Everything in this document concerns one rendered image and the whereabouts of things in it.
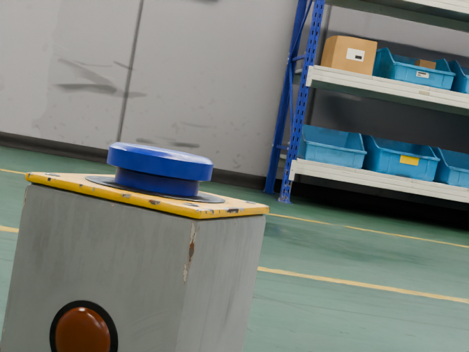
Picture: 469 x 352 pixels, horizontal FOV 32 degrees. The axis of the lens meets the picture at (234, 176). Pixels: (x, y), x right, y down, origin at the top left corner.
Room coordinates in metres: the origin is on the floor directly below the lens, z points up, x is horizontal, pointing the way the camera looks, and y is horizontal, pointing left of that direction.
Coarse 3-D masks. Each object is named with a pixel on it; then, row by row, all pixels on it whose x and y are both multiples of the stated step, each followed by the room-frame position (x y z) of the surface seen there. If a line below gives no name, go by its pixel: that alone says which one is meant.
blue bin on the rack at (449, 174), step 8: (440, 152) 4.97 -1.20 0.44; (448, 152) 5.30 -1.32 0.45; (456, 152) 5.31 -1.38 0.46; (440, 160) 4.97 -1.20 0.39; (448, 160) 5.29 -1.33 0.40; (456, 160) 5.30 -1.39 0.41; (464, 160) 5.31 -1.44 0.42; (440, 168) 4.95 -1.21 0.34; (448, 168) 4.82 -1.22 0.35; (456, 168) 4.80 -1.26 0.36; (464, 168) 5.31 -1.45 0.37; (440, 176) 4.93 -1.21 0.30; (448, 176) 4.82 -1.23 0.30; (456, 176) 4.81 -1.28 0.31; (464, 176) 4.82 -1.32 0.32; (448, 184) 4.82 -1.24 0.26; (456, 184) 4.82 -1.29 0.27; (464, 184) 4.82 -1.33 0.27
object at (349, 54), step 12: (336, 36) 4.76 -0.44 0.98; (324, 48) 5.02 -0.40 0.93; (336, 48) 4.73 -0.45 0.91; (348, 48) 4.74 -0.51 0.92; (360, 48) 4.75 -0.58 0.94; (372, 48) 4.76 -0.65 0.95; (324, 60) 4.95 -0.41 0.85; (336, 60) 4.73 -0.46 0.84; (348, 60) 4.74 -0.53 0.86; (360, 60) 4.75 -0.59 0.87; (372, 60) 4.76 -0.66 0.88; (360, 72) 4.75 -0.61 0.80
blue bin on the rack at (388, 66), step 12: (384, 48) 5.02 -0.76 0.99; (384, 60) 5.02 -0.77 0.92; (396, 60) 5.26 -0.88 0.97; (408, 60) 5.27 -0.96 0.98; (444, 60) 5.03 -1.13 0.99; (372, 72) 5.23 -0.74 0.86; (384, 72) 4.99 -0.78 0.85; (396, 72) 4.77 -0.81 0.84; (408, 72) 4.78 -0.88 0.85; (420, 72) 4.79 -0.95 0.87; (432, 72) 4.80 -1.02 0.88; (444, 72) 4.80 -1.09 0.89; (420, 84) 4.80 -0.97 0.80; (432, 84) 4.81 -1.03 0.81; (444, 84) 4.82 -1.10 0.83
